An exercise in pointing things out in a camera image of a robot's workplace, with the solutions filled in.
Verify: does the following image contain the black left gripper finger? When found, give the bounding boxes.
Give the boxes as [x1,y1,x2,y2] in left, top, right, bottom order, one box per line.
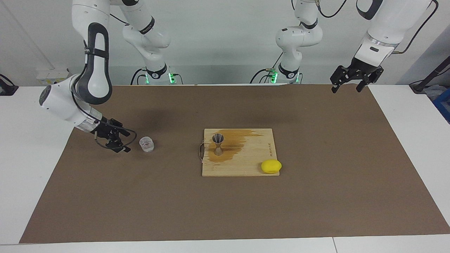
[330,66,349,93]
[356,72,384,93]

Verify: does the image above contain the small clear glass cup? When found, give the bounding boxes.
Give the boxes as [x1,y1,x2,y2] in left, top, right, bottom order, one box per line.
[139,137,155,153]

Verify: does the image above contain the steel double jigger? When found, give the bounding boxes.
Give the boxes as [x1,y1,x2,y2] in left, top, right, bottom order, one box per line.
[212,134,225,156]

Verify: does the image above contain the black stand pole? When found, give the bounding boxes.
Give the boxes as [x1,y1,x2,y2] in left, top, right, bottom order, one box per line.
[410,56,450,93]

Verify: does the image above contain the white power strip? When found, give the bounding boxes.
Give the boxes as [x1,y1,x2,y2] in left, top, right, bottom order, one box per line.
[36,69,76,86]

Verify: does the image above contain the blue box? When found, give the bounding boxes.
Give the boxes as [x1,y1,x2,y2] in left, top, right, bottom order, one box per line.
[432,86,450,123]

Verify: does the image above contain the yellow lemon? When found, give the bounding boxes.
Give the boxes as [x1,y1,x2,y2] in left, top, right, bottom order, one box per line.
[261,159,282,174]

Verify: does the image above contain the brown table mat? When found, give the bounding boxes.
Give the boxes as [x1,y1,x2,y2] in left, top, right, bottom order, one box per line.
[19,84,450,244]

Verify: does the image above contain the stained bamboo cutting board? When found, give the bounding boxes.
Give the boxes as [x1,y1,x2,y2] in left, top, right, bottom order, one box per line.
[198,128,281,177]

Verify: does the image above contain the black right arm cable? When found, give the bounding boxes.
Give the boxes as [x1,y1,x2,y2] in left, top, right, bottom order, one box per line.
[72,39,137,150]

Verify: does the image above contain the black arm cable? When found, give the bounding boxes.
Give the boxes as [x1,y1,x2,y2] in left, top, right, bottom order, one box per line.
[72,39,137,150]
[292,0,439,55]

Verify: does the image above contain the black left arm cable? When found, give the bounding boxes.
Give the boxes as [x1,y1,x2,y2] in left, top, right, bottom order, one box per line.
[292,0,439,55]

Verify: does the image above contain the black right base cable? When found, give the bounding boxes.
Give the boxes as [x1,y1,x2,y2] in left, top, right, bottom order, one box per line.
[131,67,146,85]

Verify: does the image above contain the black left base cables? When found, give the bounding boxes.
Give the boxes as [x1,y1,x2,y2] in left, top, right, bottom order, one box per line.
[250,51,283,84]

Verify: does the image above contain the black clamp mount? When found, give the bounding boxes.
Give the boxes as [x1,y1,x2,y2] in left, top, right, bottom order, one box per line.
[0,74,19,96]

